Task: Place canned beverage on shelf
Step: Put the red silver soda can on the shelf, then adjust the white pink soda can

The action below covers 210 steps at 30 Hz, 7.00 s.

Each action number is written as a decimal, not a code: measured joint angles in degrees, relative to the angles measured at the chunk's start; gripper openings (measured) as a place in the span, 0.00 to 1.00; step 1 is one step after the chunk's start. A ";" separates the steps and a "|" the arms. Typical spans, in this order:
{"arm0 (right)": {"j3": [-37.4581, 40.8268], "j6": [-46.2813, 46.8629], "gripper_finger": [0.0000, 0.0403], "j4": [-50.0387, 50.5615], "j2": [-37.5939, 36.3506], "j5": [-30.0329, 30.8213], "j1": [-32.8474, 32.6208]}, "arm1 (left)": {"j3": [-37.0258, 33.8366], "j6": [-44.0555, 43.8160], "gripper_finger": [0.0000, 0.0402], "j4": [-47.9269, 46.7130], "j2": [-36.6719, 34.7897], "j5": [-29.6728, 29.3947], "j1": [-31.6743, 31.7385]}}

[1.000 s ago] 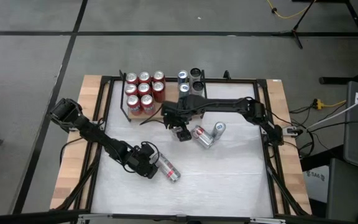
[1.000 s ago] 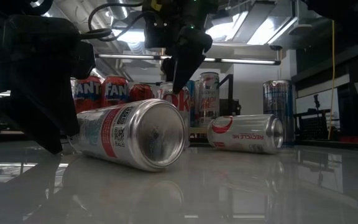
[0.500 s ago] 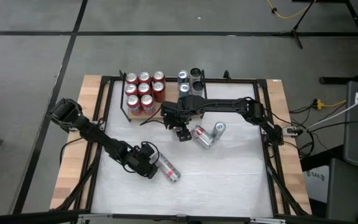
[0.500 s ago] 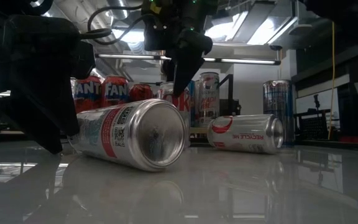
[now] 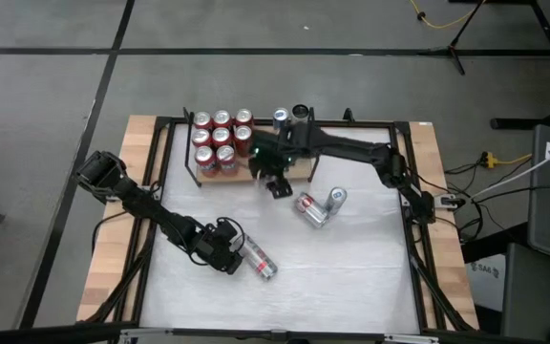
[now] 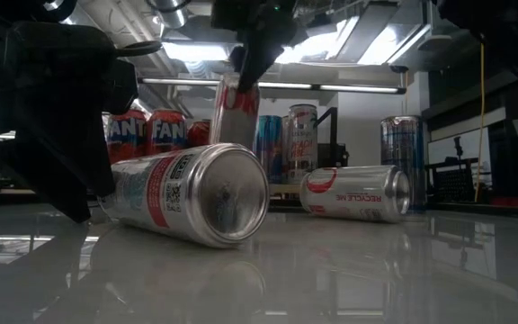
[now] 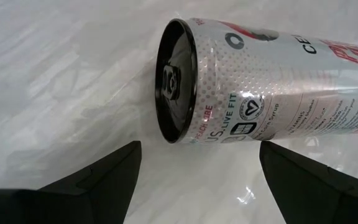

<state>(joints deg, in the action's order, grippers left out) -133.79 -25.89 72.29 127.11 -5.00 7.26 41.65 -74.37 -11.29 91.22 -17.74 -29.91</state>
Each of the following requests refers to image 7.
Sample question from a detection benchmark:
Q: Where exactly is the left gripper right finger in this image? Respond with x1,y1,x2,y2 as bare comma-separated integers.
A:
259,140,358,224

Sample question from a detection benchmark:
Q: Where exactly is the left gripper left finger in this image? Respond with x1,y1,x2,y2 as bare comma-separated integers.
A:
0,140,142,224

